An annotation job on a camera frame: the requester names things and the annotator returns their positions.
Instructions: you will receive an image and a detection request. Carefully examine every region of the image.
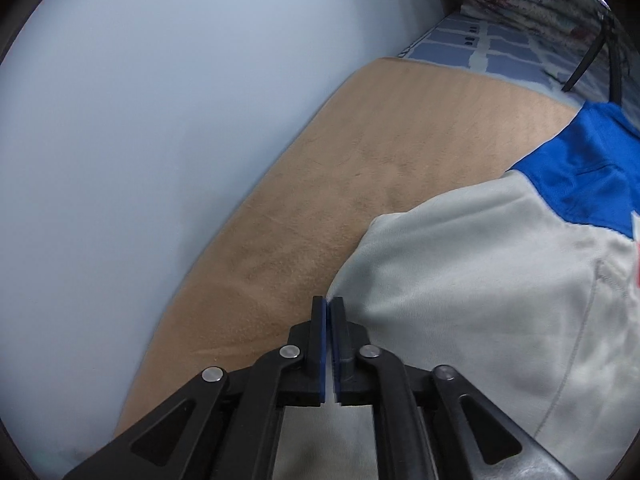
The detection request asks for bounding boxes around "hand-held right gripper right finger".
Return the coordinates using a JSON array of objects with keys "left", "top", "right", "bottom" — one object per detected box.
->
[{"left": 331, "top": 296, "right": 581, "bottom": 480}]

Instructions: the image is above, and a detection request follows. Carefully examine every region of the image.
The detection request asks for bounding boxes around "tan fleece blanket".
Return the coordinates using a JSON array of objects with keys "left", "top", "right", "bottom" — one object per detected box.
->
[{"left": 112, "top": 56, "right": 591, "bottom": 441}]

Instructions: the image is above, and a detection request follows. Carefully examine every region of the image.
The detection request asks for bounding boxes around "blue checked bedsheet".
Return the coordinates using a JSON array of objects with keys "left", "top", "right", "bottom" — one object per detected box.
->
[{"left": 397, "top": 12, "right": 640, "bottom": 111}]

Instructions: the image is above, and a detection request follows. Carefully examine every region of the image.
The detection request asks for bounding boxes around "grey and blue jacket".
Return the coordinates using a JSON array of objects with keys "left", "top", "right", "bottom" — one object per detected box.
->
[{"left": 272, "top": 100, "right": 640, "bottom": 480}]

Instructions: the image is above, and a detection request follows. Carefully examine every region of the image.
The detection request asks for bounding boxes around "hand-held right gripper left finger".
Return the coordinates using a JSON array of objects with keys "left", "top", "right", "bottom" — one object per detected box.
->
[{"left": 62, "top": 296, "right": 328, "bottom": 480}]

